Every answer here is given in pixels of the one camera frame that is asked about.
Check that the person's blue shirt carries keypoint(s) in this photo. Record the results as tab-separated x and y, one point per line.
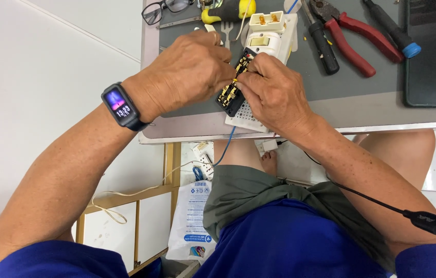
287	239

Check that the person's left leg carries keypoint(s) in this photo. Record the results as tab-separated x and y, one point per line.
237	152

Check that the black frame eyeglasses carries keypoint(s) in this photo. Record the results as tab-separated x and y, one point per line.
149	13

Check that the person's right leg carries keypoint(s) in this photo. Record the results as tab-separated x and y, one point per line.
399	154

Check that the person's green shorts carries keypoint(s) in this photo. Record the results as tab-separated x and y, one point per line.
249	189

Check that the black socket module brass contacts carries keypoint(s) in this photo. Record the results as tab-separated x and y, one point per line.
230	98

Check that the person's leg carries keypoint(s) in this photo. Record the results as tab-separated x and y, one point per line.
237	152
399	154

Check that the white socket module brass contacts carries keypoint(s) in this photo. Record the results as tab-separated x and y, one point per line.
266	26

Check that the black screwdriver blue cap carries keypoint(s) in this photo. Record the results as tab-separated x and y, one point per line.
391	29

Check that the white perforated socket board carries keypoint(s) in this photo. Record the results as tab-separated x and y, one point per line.
247	117

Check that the wooden frame white cabinet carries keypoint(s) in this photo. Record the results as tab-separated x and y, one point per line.
169	166

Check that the white printed plastic bag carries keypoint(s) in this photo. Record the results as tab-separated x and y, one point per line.
191	216

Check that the white fork shaped part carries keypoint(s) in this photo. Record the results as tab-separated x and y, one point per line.
227	40

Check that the white round plastic piece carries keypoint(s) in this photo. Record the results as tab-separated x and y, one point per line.
290	5

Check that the grey table mat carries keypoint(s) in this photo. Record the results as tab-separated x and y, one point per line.
357	87

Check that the small white plastic part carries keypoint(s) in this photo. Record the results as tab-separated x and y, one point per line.
210	28

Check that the person's right hand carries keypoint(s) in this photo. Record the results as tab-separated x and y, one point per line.
276	96

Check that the white switch module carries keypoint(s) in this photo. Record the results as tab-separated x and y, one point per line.
264	41

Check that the black smartwatch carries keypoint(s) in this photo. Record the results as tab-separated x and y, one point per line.
119	105

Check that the black tablet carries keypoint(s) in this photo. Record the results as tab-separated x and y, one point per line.
434	77

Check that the white power strip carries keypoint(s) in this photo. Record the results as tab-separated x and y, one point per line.
204	152

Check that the person's left hand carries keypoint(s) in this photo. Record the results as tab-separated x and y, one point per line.
179	73

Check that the white plug adapter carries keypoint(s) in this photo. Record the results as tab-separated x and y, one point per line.
270	146

